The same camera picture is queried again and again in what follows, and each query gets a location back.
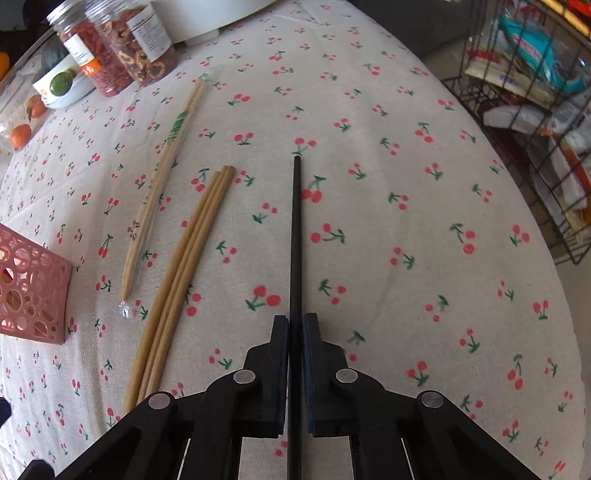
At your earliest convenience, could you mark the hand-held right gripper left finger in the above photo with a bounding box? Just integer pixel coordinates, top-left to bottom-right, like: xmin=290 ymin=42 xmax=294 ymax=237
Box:
xmin=55 ymin=315 xmax=291 ymax=480

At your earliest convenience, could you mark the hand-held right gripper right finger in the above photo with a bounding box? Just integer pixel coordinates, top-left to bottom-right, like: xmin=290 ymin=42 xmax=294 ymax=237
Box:
xmin=301 ymin=312 xmax=541 ymax=480

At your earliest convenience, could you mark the black chopstick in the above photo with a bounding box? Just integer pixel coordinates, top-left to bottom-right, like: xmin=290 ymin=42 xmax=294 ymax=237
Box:
xmin=290 ymin=156 xmax=305 ymax=480

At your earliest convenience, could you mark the pink plastic utensil basket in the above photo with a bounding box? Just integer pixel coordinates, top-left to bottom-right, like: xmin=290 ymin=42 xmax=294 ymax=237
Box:
xmin=0 ymin=223 xmax=75 ymax=346

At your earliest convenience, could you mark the light wooden chopstick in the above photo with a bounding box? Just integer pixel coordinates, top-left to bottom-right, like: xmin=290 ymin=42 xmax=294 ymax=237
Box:
xmin=134 ymin=166 xmax=232 ymax=407
xmin=145 ymin=166 xmax=236 ymax=398
xmin=124 ymin=172 xmax=221 ymax=411

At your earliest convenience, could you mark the cherry print tablecloth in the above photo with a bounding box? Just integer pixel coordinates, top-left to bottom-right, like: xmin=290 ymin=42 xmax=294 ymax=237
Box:
xmin=0 ymin=0 xmax=587 ymax=480

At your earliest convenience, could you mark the jar of dried fruit rings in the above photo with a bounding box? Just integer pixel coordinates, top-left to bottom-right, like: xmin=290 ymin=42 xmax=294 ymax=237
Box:
xmin=85 ymin=0 xmax=180 ymax=88

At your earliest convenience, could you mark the jar of red goji berries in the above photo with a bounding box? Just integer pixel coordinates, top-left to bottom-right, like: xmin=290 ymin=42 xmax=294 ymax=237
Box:
xmin=46 ymin=0 xmax=136 ymax=97

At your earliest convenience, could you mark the white electric cooking pot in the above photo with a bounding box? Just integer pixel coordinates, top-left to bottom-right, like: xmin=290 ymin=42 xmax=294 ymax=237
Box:
xmin=150 ymin=0 xmax=275 ymax=47

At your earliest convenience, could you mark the white bowl with green knob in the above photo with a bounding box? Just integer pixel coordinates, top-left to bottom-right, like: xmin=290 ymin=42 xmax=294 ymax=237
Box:
xmin=32 ymin=44 xmax=97 ymax=110

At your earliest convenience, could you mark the clear glass jar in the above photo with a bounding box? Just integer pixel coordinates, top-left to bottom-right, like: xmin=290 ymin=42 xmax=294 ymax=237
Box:
xmin=0 ymin=28 xmax=54 ymax=155

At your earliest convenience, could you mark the green pumpkin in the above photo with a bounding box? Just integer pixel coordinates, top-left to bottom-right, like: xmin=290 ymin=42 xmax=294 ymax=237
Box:
xmin=39 ymin=32 xmax=70 ymax=70

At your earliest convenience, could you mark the teal snack packet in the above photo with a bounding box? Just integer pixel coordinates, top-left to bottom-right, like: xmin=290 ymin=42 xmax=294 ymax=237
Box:
xmin=501 ymin=16 xmax=587 ymax=90

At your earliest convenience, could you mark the black wire rack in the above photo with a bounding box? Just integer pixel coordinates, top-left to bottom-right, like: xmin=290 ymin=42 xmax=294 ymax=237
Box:
xmin=438 ymin=0 xmax=591 ymax=266

